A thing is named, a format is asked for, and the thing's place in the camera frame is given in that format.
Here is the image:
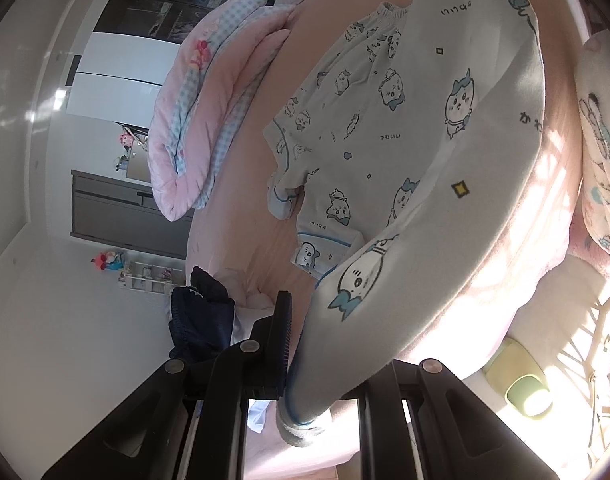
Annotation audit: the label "pink bed sheet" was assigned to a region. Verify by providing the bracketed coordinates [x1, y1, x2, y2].
[190, 0, 587, 479]

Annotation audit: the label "red blue plush toy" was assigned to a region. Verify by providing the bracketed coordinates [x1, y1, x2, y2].
[90, 250, 125, 271]

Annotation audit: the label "cartoon print pajama pants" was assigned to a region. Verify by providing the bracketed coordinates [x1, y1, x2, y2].
[277, 0, 544, 446]

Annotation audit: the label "black and white wardrobe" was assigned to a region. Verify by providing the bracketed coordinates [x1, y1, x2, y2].
[66, 0, 228, 128]

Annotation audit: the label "green night lamp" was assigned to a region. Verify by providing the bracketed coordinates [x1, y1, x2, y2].
[506, 375, 552, 418]

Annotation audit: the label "white shelf rack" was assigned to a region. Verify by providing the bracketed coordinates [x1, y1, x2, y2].
[119, 261, 186, 295]

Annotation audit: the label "cartoon print pajama top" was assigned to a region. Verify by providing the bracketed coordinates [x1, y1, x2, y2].
[263, 1, 417, 281]

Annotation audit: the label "cartoon print pillow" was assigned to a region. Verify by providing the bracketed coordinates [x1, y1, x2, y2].
[575, 30, 610, 255]

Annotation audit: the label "pink folded quilt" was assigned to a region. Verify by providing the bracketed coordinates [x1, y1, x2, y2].
[148, 0, 294, 221]

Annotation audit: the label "grey door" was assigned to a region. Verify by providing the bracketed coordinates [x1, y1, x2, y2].
[71, 170, 193, 260]

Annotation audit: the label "dark navy garment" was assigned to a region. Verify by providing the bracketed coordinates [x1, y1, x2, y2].
[168, 266, 235, 363]

